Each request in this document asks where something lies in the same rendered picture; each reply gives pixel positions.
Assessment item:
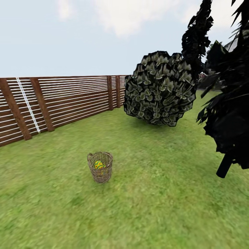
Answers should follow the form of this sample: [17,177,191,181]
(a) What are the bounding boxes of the wicker basket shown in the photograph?
[87,152,113,184]

